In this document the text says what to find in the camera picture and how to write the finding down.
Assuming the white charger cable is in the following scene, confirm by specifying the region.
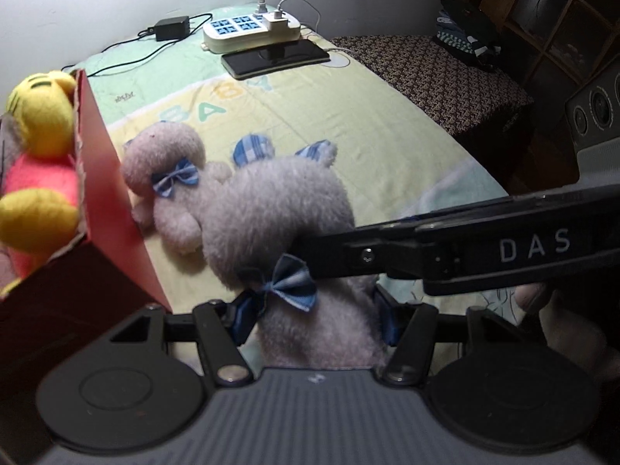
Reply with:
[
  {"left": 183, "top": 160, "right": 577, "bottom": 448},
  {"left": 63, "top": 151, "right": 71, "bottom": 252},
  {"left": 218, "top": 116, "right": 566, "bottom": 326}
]
[{"left": 278, "top": 0, "right": 355, "bottom": 67}]

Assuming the pile of dark clothes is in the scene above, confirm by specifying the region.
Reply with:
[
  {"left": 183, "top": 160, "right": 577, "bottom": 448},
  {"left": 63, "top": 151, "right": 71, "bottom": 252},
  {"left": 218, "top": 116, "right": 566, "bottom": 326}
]
[{"left": 435, "top": 0, "right": 503, "bottom": 67}]

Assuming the small white plush bunny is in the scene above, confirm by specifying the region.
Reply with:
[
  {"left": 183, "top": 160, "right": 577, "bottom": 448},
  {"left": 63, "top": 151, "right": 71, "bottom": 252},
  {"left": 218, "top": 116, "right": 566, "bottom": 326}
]
[{"left": 119, "top": 123, "right": 232, "bottom": 255}]

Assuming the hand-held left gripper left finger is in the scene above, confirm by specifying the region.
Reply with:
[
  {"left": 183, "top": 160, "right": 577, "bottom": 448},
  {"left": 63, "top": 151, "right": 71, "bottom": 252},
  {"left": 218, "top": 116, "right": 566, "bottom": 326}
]
[{"left": 104, "top": 291, "right": 266, "bottom": 383}]

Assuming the dark wooden cabinet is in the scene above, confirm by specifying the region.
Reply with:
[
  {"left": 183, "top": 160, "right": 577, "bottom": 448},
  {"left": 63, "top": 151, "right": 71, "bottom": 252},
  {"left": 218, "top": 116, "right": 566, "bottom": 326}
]
[{"left": 455, "top": 0, "right": 620, "bottom": 107}]

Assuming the white power strip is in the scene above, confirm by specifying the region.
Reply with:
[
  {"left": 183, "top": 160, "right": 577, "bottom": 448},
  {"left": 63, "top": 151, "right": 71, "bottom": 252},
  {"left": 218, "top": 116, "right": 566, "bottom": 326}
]
[{"left": 202, "top": 14, "right": 302, "bottom": 54}]

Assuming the brown patterned stool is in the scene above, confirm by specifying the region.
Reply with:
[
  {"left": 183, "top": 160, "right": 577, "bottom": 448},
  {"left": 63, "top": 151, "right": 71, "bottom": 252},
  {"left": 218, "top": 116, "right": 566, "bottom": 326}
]
[{"left": 329, "top": 34, "right": 534, "bottom": 140}]

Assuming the black adapter cable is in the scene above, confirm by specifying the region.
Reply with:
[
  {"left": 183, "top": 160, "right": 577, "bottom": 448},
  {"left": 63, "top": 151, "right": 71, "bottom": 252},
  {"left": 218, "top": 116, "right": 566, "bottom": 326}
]
[{"left": 63, "top": 12, "right": 215, "bottom": 79}]

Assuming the red cardboard box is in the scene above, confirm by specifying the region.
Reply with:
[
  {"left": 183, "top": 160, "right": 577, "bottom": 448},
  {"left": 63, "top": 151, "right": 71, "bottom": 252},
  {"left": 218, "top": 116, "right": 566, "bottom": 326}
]
[{"left": 0, "top": 69, "right": 174, "bottom": 398}]

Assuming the large white plush bunny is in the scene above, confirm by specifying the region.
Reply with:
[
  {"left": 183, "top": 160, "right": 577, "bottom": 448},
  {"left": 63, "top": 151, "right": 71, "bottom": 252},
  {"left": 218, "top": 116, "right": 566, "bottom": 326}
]
[{"left": 198, "top": 134, "right": 404, "bottom": 370}]

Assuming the person's right hand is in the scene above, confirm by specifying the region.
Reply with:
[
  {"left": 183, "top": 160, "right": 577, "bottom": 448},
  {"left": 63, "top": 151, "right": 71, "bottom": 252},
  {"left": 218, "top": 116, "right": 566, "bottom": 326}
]
[{"left": 516, "top": 282, "right": 558, "bottom": 319}]

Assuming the green and yellow printed blanket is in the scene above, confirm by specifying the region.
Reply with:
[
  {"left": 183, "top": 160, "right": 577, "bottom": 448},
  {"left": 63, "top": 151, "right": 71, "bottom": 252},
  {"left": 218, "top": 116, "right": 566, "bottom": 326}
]
[{"left": 63, "top": 5, "right": 515, "bottom": 369}]

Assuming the grey speaker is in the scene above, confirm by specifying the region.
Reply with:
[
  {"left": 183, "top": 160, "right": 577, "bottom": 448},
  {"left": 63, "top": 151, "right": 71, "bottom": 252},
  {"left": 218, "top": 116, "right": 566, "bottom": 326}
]
[{"left": 564, "top": 65, "right": 620, "bottom": 186}]

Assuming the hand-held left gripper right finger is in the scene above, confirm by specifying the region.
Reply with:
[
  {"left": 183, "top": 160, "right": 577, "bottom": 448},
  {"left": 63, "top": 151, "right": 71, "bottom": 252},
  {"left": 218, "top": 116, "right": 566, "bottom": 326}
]
[{"left": 373, "top": 285, "right": 515, "bottom": 384}]

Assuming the black smartphone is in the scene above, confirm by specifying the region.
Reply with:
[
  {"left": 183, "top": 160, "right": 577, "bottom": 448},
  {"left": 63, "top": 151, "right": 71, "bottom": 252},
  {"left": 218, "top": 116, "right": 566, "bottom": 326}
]
[{"left": 221, "top": 39, "right": 331, "bottom": 81}]

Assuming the yellow plush bear red shirt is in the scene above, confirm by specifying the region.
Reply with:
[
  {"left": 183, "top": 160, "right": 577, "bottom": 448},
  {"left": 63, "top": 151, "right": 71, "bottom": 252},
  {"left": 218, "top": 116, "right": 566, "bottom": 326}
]
[{"left": 0, "top": 70, "right": 83, "bottom": 297}]

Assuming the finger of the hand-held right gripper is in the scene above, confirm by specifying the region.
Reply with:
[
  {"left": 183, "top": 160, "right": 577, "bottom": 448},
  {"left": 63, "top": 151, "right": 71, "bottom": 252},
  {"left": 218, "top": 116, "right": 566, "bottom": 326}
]
[{"left": 289, "top": 210, "right": 458, "bottom": 282}]

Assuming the black power adapter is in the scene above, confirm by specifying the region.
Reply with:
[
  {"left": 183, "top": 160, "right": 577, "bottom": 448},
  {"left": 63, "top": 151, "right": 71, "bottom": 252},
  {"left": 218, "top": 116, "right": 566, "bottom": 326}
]
[{"left": 154, "top": 16, "right": 191, "bottom": 42}]

